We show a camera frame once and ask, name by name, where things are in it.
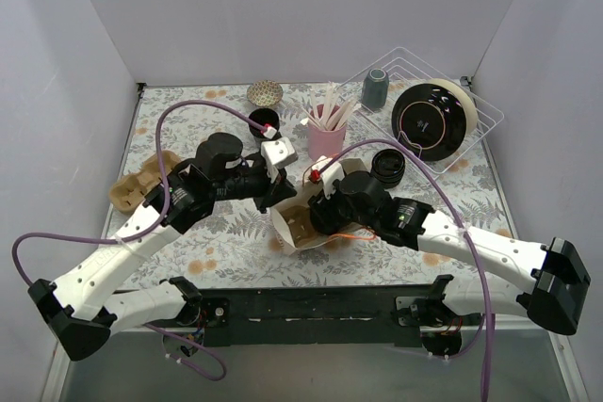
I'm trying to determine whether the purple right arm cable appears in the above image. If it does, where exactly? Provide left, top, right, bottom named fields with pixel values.
left=310, top=138, right=496, bottom=402

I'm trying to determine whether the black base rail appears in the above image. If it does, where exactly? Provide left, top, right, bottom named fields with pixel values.
left=117, top=281, right=486, bottom=349

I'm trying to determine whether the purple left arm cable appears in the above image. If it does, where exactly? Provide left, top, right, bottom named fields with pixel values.
left=11, top=100, right=279, bottom=382

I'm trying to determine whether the wrapped straw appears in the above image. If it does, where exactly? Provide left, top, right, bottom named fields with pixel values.
left=321, top=82, right=338, bottom=130
left=333, top=100, right=362, bottom=131
left=300, top=113, right=322, bottom=129
left=310, top=88, right=323, bottom=128

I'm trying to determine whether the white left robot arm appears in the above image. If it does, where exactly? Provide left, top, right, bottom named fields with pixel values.
left=28, top=133, right=298, bottom=362

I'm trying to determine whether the small patterned bowl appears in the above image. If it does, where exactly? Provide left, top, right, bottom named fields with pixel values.
left=246, top=80, right=284, bottom=107

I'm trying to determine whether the black round plate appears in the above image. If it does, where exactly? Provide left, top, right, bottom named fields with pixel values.
left=391, top=81, right=466, bottom=162

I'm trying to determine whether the brown paper gift bag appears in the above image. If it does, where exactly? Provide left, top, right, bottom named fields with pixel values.
left=269, top=158, right=376, bottom=255

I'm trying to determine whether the cardboard cup carrier tray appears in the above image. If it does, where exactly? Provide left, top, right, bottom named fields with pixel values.
left=108, top=154, right=161, bottom=215

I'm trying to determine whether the cream round plate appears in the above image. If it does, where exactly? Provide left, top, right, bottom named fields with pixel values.
left=428, top=78, right=478, bottom=136

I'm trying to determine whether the pink cylindrical holder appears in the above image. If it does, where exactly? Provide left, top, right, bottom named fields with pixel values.
left=307, top=125, right=347, bottom=161

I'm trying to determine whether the teal ceramic cup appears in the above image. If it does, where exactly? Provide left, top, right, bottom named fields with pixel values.
left=361, top=68, right=389, bottom=110

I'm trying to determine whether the aluminium frame rail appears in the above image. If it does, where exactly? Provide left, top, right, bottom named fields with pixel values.
left=41, top=328, right=164, bottom=401

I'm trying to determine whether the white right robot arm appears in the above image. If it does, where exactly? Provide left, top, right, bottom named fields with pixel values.
left=308, top=170, right=591, bottom=336

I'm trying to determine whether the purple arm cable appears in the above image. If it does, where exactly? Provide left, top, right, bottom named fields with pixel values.
left=11, top=100, right=279, bottom=382
left=310, top=138, right=496, bottom=402

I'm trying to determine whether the stack of black lids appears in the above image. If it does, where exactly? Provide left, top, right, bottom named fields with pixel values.
left=370, top=149, right=406, bottom=189

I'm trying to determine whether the white wire dish rack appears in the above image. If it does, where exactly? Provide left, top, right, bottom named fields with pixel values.
left=340, top=47, right=504, bottom=177

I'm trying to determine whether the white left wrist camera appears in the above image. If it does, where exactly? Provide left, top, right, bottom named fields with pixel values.
left=260, top=124, right=298, bottom=183

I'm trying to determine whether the stack of black cups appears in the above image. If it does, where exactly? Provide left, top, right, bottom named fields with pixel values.
left=249, top=108, right=281, bottom=143

